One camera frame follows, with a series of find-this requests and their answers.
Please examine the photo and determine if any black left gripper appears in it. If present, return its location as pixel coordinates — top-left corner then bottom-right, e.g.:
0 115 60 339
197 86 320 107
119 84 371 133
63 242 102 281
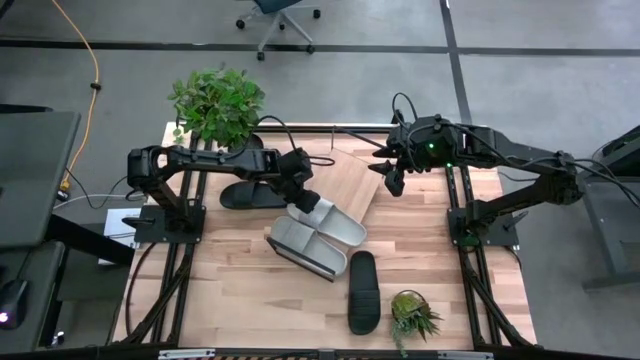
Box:
273 147 322 215

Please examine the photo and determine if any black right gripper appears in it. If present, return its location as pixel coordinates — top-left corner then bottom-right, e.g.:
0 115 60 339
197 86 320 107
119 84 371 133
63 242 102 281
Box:
368 117 459 176

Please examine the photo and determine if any grey slide sandal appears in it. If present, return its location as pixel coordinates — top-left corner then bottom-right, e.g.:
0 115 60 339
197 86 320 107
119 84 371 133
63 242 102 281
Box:
286 196 369 248
268 215 349 278

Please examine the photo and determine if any black slide sandal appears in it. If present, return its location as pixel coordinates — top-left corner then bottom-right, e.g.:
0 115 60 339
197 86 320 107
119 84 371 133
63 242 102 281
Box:
218 180 290 211
347 250 382 336

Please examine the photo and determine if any black-framed wooden shoe shelf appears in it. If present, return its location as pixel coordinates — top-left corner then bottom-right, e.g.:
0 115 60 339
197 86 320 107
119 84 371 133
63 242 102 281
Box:
266 124 397 284

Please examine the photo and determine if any leafy green potted plant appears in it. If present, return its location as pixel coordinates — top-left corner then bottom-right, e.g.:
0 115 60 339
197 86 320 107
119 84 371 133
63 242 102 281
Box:
167 64 267 154

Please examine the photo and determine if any small potted succulent plant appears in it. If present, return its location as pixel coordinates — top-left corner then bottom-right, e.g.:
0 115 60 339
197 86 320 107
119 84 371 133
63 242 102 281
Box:
388 288 445 358

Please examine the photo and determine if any wheeled office chair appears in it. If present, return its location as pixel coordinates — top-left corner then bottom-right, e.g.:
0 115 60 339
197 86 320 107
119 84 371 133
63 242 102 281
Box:
234 0 322 62

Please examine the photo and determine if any white flat box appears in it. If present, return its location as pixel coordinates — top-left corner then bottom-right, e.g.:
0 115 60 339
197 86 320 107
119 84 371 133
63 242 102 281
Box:
102 207 144 266

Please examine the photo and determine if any grey metal desk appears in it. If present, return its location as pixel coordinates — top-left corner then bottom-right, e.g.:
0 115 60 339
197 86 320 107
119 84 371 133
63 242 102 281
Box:
579 124 640 291

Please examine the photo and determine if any dark grey desk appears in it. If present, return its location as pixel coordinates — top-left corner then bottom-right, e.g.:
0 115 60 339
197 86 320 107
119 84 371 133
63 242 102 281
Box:
0 239 69 354

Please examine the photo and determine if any black desk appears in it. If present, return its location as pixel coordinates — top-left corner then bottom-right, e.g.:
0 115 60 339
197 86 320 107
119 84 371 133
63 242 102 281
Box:
0 104 82 251

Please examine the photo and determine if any black computer mouse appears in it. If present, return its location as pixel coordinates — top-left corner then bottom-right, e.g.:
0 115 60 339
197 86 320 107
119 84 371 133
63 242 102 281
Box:
0 278 30 330

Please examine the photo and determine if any black aluminium rig frame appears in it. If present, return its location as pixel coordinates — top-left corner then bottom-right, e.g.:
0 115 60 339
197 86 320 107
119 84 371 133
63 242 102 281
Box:
107 122 539 360

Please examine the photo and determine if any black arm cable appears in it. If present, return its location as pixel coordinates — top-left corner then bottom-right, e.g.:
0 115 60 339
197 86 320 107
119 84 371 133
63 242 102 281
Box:
227 114 336 169
499 152 640 207

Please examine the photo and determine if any silver metal bracket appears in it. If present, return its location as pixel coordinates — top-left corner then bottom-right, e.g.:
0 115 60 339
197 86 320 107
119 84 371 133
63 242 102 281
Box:
437 351 494 360
158 348 216 360

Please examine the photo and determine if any white cable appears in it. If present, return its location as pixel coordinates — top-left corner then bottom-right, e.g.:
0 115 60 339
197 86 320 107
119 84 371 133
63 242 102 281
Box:
52 192 146 209

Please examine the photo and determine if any yellow cable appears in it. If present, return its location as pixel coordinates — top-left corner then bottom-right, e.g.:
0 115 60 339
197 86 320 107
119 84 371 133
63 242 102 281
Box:
49 0 101 194

